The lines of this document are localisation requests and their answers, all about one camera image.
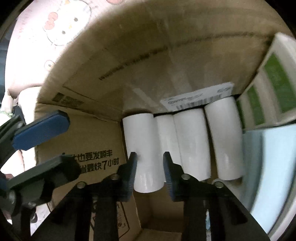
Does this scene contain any white paper tube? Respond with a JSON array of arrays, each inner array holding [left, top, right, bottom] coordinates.
[[123, 113, 165, 193]]

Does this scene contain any pale blue flat packet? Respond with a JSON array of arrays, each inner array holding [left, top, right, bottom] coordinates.
[[243, 125, 295, 233]]

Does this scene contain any white shipping label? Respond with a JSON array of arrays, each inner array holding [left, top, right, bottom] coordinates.
[[160, 82, 234, 112]]

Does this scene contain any pink Hello Kitty blanket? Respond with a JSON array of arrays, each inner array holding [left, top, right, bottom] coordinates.
[[4, 0, 123, 130]]

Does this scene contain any green white small box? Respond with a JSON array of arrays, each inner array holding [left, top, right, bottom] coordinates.
[[237, 32, 295, 130]]

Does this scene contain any brown cardboard box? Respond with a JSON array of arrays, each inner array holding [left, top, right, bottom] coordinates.
[[34, 0, 292, 241]]

